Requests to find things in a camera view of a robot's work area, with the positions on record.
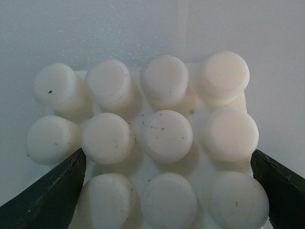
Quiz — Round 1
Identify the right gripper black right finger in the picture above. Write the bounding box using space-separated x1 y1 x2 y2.
250 149 305 229

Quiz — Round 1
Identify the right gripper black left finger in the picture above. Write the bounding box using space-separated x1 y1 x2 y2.
0 149 86 229

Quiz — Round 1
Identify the white studded base plate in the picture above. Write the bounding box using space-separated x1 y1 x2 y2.
26 52 269 229

